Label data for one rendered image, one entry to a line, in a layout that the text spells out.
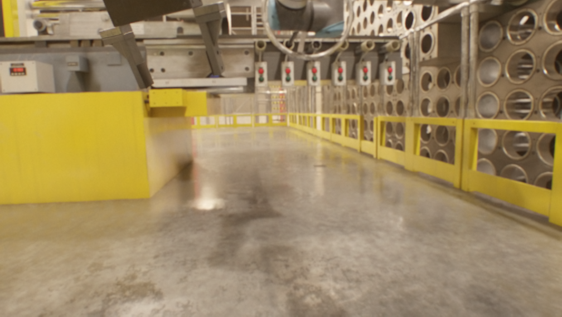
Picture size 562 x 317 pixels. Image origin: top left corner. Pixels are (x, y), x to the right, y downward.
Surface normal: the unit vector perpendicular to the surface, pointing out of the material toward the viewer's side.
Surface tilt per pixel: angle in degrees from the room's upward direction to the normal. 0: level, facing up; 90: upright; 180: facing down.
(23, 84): 90
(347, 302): 0
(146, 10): 114
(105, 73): 90
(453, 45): 90
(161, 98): 90
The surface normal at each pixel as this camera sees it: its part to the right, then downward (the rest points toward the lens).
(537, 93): -0.99, 0.04
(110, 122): 0.11, 0.11
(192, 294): -0.03, -0.99
